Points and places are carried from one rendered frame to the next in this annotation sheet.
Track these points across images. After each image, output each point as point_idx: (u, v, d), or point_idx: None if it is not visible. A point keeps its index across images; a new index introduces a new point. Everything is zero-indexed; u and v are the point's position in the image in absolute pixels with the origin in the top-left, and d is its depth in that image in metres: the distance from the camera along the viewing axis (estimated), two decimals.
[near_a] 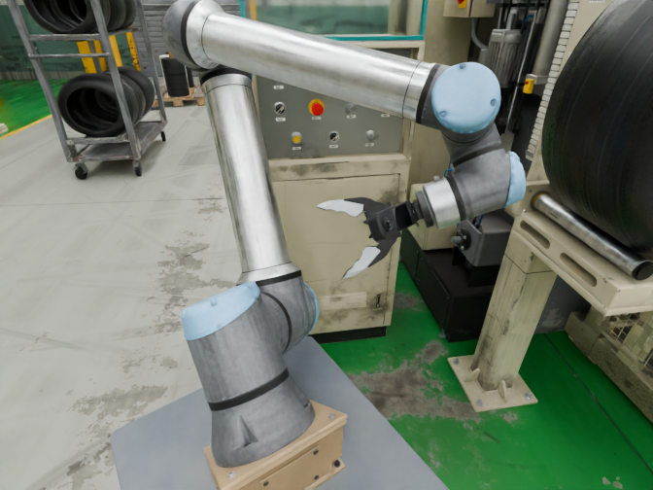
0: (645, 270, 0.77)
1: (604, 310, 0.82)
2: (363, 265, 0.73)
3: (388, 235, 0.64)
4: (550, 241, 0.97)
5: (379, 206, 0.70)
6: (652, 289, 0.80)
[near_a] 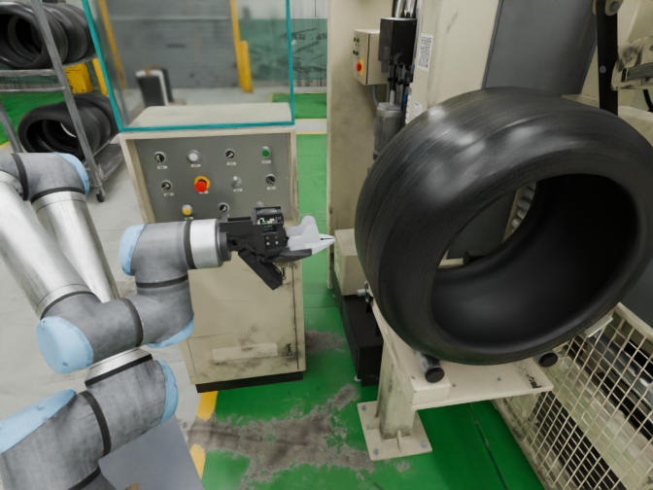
0: (434, 378, 0.85)
1: (410, 405, 0.90)
2: (312, 253, 0.72)
3: (270, 287, 0.75)
4: (387, 328, 1.04)
5: None
6: (449, 388, 0.88)
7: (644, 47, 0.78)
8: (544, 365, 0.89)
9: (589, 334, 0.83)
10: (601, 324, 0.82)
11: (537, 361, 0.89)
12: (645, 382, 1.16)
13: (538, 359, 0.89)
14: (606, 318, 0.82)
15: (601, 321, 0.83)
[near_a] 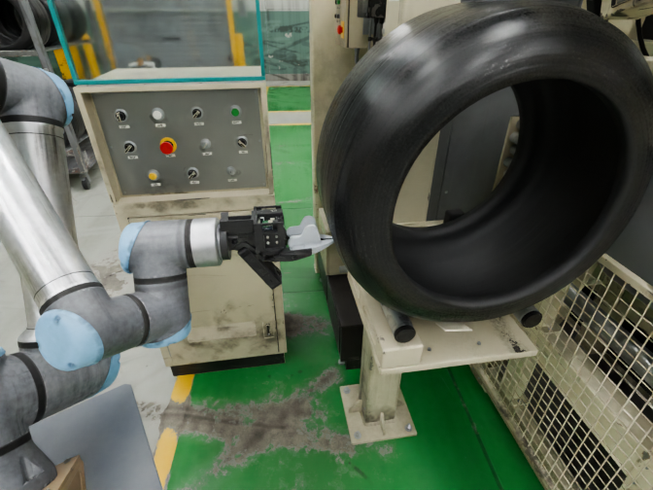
0: (402, 336, 0.76)
1: (379, 369, 0.82)
2: (312, 253, 0.72)
3: (269, 286, 0.75)
4: (359, 291, 0.96)
5: None
6: (422, 350, 0.80)
7: None
8: (532, 326, 0.81)
9: (445, 330, 0.75)
10: (461, 329, 0.76)
11: (524, 325, 0.82)
12: (640, 353, 1.07)
13: (522, 324, 0.81)
14: (465, 328, 0.77)
15: (460, 327, 0.77)
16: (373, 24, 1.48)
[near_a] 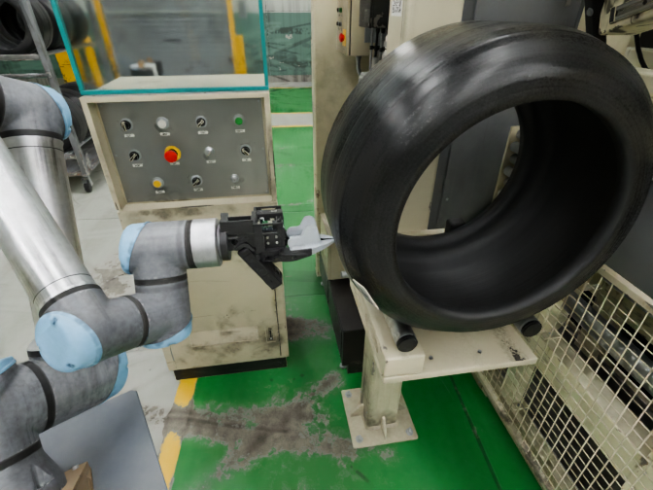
0: (410, 345, 0.78)
1: (382, 378, 0.83)
2: (312, 253, 0.72)
3: (269, 287, 0.75)
4: (361, 299, 0.98)
5: None
6: (424, 359, 0.81)
7: None
8: (528, 334, 0.82)
9: (364, 288, 0.66)
10: (372, 299, 0.68)
11: (520, 331, 0.83)
12: (638, 360, 1.09)
13: (520, 329, 0.82)
14: (374, 303, 0.69)
15: (370, 298, 0.69)
16: (375, 32, 1.50)
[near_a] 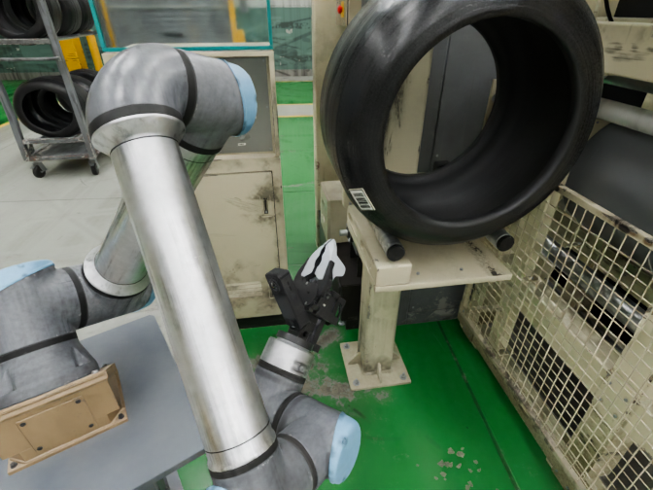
0: (398, 254, 0.89)
1: (374, 288, 0.94)
2: (312, 256, 0.74)
3: (266, 279, 0.67)
4: (357, 229, 1.09)
5: (312, 298, 0.68)
6: (411, 269, 0.92)
7: None
8: (500, 248, 0.93)
9: (362, 189, 0.78)
10: (369, 201, 0.80)
11: (495, 245, 0.94)
12: (608, 291, 1.20)
13: (496, 242, 0.93)
14: (370, 207, 0.81)
15: (366, 202, 0.81)
16: None
